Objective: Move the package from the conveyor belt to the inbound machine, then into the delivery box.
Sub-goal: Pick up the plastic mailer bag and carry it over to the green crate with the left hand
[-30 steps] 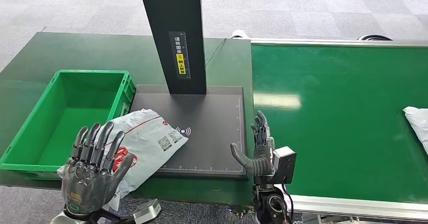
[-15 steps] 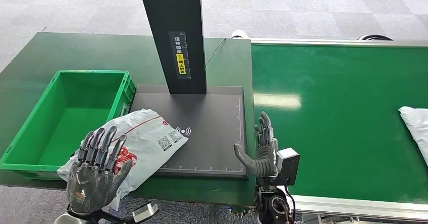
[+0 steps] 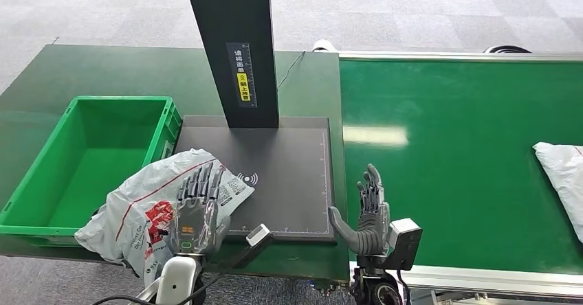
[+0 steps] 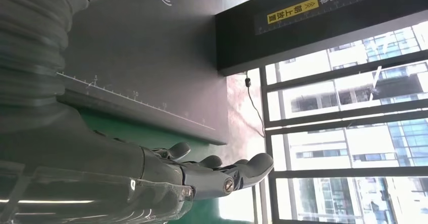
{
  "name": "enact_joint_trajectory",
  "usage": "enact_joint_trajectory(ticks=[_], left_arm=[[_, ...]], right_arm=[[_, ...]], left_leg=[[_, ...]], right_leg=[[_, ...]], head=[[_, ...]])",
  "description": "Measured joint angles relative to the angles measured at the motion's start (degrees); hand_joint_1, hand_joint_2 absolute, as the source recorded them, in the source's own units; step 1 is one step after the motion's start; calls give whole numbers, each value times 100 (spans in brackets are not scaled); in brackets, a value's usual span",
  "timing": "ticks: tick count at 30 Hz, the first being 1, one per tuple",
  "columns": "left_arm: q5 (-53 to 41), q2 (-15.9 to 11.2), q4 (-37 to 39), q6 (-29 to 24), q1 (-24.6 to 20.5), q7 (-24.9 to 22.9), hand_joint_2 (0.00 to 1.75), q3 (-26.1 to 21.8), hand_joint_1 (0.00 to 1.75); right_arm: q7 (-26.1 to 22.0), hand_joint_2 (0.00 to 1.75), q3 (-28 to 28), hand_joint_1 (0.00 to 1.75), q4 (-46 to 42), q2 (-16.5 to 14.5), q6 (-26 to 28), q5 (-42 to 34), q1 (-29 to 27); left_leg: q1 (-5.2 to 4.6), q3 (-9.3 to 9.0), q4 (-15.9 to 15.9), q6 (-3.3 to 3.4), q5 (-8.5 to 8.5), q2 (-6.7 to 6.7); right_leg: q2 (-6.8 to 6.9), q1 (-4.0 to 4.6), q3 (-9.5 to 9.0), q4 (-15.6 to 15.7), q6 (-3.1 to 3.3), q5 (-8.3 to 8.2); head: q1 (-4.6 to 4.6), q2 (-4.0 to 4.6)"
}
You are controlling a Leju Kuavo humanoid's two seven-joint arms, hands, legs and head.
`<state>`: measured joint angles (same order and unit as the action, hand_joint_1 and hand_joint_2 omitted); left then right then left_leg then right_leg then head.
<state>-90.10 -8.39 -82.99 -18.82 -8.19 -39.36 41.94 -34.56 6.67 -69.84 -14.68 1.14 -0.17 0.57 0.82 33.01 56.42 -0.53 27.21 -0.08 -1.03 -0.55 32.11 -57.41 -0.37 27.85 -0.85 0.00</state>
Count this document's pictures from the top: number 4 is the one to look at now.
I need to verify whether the black inbound scanner machine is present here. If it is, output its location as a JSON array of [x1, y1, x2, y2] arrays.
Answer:
[[56, 0, 428, 146]]

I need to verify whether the ruler label with yellow sticker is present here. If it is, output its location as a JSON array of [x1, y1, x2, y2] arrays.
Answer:
[[254, 0, 379, 36]]

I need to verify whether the thin black machine cable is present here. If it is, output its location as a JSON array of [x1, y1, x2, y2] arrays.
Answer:
[[244, 77, 267, 138]]

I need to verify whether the black window frame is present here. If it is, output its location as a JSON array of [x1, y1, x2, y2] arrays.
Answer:
[[258, 49, 428, 224]]

